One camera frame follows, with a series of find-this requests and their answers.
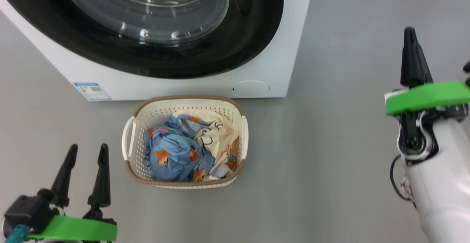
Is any blue bear print garment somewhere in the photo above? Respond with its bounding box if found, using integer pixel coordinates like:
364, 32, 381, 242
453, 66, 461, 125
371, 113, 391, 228
143, 115, 237, 182

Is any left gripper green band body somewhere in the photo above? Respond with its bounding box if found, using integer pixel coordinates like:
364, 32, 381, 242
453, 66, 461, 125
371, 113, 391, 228
28, 215, 118, 242

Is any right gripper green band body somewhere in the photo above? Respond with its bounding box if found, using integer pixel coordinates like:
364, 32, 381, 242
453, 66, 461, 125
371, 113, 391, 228
386, 81, 470, 120

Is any white front-load washing machine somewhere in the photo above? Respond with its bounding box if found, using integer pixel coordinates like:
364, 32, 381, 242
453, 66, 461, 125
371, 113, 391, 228
0, 0, 315, 101

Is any cream printed garment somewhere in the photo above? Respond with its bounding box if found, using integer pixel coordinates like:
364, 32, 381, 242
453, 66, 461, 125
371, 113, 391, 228
173, 110, 239, 170

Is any blue energy label sticker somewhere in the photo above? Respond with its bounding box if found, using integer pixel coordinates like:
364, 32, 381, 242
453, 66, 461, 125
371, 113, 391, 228
73, 82, 112, 101

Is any round filter cover flap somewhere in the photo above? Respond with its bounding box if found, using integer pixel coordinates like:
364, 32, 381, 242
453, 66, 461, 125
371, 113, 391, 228
231, 80, 271, 98

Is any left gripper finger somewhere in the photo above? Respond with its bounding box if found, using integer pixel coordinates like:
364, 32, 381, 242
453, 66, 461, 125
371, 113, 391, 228
50, 144, 78, 207
83, 143, 116, 221

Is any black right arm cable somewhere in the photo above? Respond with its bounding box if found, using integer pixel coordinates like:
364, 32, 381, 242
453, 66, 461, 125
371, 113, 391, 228
390, 155, 415, 202

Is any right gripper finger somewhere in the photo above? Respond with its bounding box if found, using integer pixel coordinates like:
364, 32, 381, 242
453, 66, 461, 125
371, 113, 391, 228
400, 27, 417, 87
410, 27, 434, 86

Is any cream perforated laundry basket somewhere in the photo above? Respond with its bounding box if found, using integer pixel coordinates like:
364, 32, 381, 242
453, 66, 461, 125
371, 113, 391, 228
122, 95, 249, 189

